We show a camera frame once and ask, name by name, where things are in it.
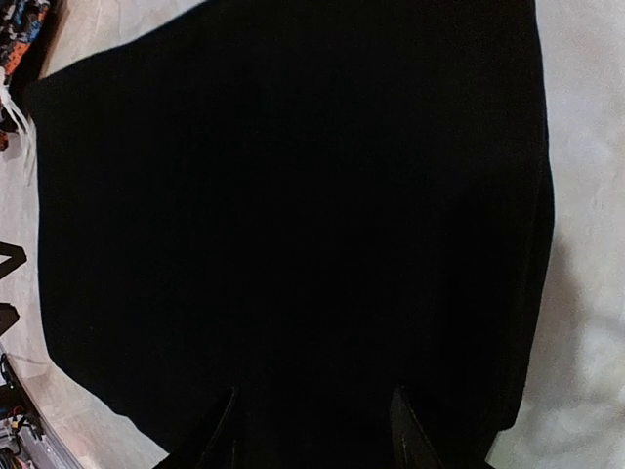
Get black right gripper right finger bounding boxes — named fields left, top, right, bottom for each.
left=390, top=387, right=444, bottom=469

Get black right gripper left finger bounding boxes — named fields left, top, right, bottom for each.
left=155, top=388, right=240, bottom=469

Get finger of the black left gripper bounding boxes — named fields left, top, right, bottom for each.
left=0, top=241, right=25, bottom=278
left=0, top=303, right=20, bottom=336

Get black t-shirt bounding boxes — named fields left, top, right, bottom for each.
left=25, top=1, right=554, bottom=468

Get colourful patterned folded shorts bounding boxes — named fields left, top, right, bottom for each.
left=1, top=1, right=63, bottom=151

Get front aluminium rail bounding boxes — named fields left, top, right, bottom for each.
left=1, top=348, right=82, bottom=469

